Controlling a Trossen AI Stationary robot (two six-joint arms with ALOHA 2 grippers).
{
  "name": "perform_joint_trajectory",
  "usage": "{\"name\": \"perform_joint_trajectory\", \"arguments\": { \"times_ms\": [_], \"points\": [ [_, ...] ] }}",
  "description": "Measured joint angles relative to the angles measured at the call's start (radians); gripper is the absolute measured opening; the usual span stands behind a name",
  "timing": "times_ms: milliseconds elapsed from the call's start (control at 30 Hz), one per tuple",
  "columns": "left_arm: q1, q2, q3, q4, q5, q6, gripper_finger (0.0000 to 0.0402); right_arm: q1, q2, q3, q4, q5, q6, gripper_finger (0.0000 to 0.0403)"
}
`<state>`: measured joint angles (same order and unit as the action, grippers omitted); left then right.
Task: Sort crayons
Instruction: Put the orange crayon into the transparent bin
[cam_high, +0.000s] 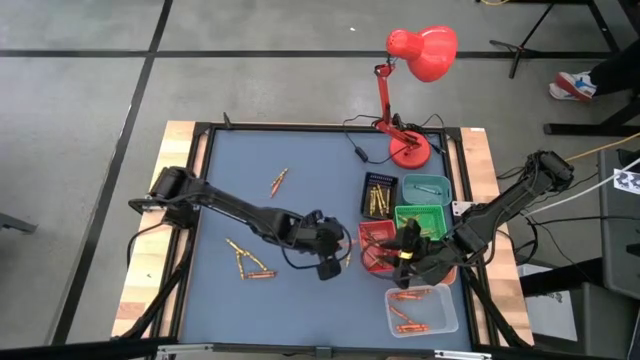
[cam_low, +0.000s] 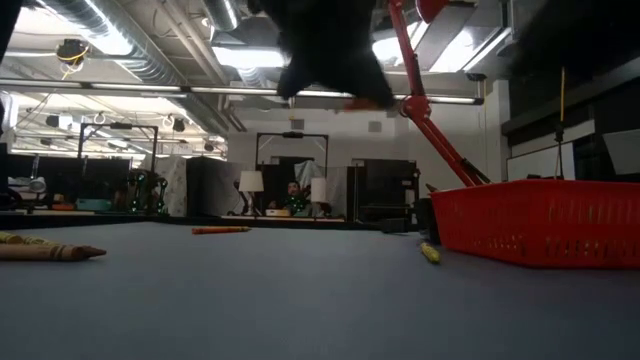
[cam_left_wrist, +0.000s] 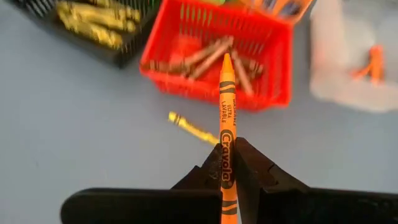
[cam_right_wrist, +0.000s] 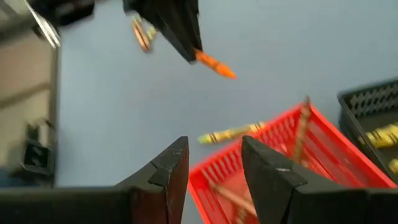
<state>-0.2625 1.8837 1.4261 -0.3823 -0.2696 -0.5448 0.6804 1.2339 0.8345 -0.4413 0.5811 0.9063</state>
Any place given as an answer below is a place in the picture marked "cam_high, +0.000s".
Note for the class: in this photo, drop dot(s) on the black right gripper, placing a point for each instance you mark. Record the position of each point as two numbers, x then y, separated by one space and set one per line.
432 262

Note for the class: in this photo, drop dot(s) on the black tripod stand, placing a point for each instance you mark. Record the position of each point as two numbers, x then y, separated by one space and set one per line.
520 50

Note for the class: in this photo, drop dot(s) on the person's leg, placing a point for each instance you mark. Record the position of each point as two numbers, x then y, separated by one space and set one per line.
617 70

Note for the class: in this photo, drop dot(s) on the teal blue crayon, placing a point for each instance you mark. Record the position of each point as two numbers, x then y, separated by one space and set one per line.
427 189

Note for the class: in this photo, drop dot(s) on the clear plastic bin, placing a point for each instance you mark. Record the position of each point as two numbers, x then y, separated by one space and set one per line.
440 310

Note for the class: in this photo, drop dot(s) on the person's shoe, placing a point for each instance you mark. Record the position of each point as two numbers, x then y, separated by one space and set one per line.
575 86

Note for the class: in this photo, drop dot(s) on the printed marker sheet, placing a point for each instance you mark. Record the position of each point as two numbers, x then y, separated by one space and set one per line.
627 181

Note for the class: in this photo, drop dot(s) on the orange crayon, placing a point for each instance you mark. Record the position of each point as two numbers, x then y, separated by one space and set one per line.
414 330
401 314
411 291
275 189
412 326
351 242
407 297

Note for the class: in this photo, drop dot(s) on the grey floor stand foot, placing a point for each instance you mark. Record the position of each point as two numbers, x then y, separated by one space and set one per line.
15 222

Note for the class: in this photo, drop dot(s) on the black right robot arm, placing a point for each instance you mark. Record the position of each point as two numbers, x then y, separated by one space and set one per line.
505 210

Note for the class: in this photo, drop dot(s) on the yellow-green crayon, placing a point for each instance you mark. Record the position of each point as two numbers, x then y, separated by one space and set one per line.
235 245
428 232
242 266
402 219

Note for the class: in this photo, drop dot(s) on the red slotted basket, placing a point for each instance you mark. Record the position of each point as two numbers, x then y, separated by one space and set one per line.
364 235

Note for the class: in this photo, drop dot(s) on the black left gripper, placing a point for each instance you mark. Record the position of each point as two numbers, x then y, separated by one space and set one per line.
320 235

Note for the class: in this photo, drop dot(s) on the teal plastic bin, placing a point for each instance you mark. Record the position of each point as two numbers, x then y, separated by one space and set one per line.
440 200

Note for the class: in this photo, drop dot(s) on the green slotted basket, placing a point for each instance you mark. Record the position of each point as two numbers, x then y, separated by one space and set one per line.
435 215

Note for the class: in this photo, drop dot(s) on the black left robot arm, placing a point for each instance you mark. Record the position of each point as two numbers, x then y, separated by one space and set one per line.
230 207

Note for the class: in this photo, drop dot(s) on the yellow crayon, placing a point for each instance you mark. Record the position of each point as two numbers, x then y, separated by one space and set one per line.
381 197
280 176
376 199
348 259
256 261
388 197
384 202
371 200

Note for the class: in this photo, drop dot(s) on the red desk lamp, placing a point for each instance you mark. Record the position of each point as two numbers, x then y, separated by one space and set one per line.
425 50

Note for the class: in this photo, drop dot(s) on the black slotted basket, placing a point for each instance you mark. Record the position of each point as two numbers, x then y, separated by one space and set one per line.
387 179

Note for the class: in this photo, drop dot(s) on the black stand base bar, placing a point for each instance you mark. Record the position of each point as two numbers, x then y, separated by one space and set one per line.
585 129

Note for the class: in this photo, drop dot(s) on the grey equipment cart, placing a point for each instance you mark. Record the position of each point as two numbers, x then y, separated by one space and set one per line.
620 240

